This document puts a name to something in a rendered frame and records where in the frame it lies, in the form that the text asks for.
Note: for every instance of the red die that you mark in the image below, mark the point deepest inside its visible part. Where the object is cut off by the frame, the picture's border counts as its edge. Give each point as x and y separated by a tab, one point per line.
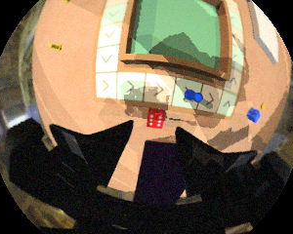
155	118

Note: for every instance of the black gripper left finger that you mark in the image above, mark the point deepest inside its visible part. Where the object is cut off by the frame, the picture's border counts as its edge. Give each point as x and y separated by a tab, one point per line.
100	151

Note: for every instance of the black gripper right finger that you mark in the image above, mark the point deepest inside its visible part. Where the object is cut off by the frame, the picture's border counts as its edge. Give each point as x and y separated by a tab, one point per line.
203	165

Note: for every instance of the blue die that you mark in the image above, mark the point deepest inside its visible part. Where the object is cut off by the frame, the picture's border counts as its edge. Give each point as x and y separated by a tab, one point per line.
253	114

